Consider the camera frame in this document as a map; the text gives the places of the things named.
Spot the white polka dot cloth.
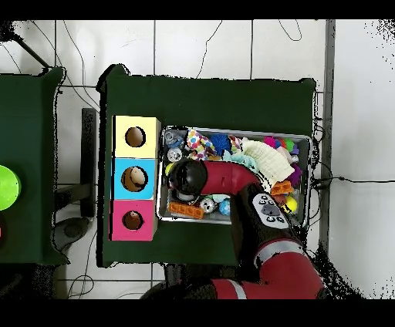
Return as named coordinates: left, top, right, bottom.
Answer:
left=185, top=128, right=217, bottom=161

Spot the light teal cloth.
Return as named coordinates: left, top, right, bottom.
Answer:
left=222, top=150, right=258, bottom=172

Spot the cream knitted cloth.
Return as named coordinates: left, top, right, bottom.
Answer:
left=240, top=137, right=295, bottom=186

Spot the wooden box with three holes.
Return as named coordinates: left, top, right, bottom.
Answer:
left=109, top=114, right=162, bottom=242

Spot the blue spiky rubber ball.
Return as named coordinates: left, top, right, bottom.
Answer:
left=210, top=133, right=231, bottom=155

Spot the clear plastic bottle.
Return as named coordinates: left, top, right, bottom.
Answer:
left=164, top=129, right=184, bottom=147

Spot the orange toy building brick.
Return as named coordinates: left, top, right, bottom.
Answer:
left=167, top=201, right=205, bottom=220

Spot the beige round toy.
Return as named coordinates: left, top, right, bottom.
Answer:
left=128, top=167, right=147, bottom=190

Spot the yellow smooth ball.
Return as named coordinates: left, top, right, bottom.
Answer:
left=285, top=195, right=299, bottom=214

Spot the grey round stand base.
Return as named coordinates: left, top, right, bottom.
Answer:
left=52, top=216, right=92, bottom=252

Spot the dark green side table cloth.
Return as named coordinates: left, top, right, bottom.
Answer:
left=0, top=66, right=70, bottom=267

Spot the bright green bowl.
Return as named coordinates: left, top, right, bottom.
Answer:
left=0, top=164, right=22, bottom=212

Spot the black tripod pole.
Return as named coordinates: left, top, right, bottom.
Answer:
left=0, top=20, right=52, bottom=69

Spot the shallow wire mesh bin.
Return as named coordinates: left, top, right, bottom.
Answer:
left=156, top=125, right=312, bottom=229

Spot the black power cable with plug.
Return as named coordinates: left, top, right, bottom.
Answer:
left=309, top=175, right=395, bottom=189

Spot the grey metal rail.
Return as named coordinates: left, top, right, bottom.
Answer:
left=317, top=19, right=336, bottom=248

